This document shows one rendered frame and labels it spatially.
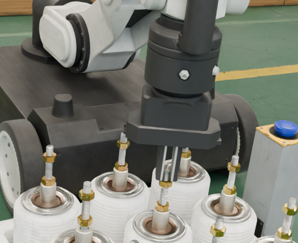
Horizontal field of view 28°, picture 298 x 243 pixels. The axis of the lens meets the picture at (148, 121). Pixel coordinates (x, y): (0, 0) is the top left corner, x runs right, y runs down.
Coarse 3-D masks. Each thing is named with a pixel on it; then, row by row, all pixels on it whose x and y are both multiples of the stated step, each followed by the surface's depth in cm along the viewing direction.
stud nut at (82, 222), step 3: (78, 216) 76; (90, 216) 77; (78, 219) 76; (81, 219) 76; (87, 219) 76; (90, 219) 76; (78, 222) 76; (81, 222) 76; (84, 222) 76; (87, 222) 76; (90, 222) 76; (81, 225) 76; (84, 225) 76; (87, 225) 76
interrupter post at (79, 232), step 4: (76, 228) 77; (88, 228) 77; (92, 228) 77; (76, 232) 77; (80, 232) 76; (84, 232) 76; (88, 232) 76; (76, 236) 77; (80, 236) 76; (84, 236) 76; (88, 236) 77; (76, 240) 77; (80, 240) 77; (84, 240) 77; (88, 240) 77
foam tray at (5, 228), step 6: (0, 222) 93; (6, 222) 93; (12, 222) 94; (0, 228) 92; (6, 228) 92; (12, 228) 92; (0, 234) 91; (6, 234) 92; (12, 234) 93; (0, 240) 89; (6, 240) 89; (12, 240) 93
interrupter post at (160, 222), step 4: (168, 208) 83; (156, 212) 82; (160, 212) 82; (164, 212) 82; (168, 212) 83; (156, 216) 83; (160, 216) 82; (164, 216) 82; (168, 216) 83; (152, 220) 84; (156, 220) 83; (160, 220) 83; (164, 220) 83; (152, 224) 84; (156, 224) 83; (160, 224) 83; (164, 224) 83; (156, 228) 83; (160, 228) 83; (164, 228) 83
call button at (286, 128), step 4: (280, 120) 103; (284, 120) 103; (276, 124) 101; (280, 124) 101; (284, 124) 101; (288, 124) 101; (292, 124) 102; (296, 124) 102; (276, 128) 101; (280, 128) 100; (284, 128) 100; (288, 128) 100; (292, 128) 100; (296, 128) 100; (276, 132) 102; (280, 132) 100; (284, 132) 100; (288, 132) 100; (292, 132) 100; (296, 132) 100; (288, 136) 101
